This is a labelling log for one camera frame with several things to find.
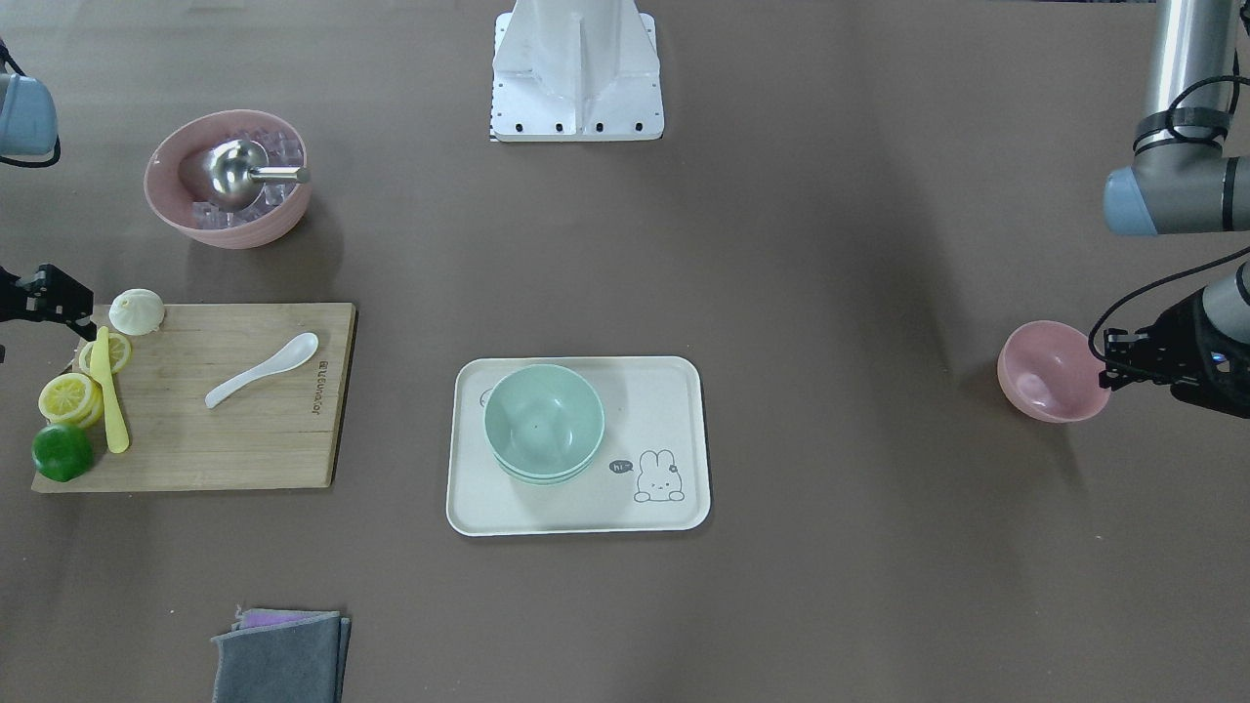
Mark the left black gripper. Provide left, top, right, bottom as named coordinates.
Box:
left=1103, top=291, right=1249, bottom=419

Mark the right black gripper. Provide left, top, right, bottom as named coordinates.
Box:
left=1, top=264, right=98, bottom=340

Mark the small pink bowl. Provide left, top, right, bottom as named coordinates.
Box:
left=996, top=320, right=1111, bottom=424

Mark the white ceramic spoon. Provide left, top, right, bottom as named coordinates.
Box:
left=204, top=331, right=318, bottom=409

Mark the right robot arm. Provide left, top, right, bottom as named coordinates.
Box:
left=1, top=43, right=98, bottom=340

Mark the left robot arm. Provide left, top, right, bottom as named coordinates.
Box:
left=1088, top=1, right=1249, bottom=418

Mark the large pink bowl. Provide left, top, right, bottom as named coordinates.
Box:
left=144, top=108, right=313, bottom=249

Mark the green bowl stack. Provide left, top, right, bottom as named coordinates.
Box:
left=483, top=363, right=606, bottom=487

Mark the yellow plastic knife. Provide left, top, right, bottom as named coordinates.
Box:
left=89, top=326, right=130, bottom=454

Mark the upper lemon slice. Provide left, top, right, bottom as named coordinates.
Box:
left=38, top=372, right=100, bottom=427

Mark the hidden lemon slice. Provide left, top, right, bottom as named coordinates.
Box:
left=74, top=389, right=104, bottom=429

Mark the green lime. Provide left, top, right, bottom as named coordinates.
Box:
left=31, top=423, right=95, bottom=483

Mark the metal scoop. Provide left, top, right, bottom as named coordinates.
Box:
left=201, top=139, right=310, bottom=211

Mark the wooden cutting board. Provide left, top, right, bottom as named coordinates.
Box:
left=31, top=303, right=358, bottom=494

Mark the purple cloth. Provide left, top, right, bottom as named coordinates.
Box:
left=231, top=608, right=341, bottom=630

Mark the grey folded cloth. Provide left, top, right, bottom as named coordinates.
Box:
left=211, top=613, right=353, bottom=702

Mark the cream bunny tray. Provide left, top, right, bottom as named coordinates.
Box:
left=446, top=355, right=713, bottom=537

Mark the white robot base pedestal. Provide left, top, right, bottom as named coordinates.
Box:
left=488, top=1, right=666, bottom=143

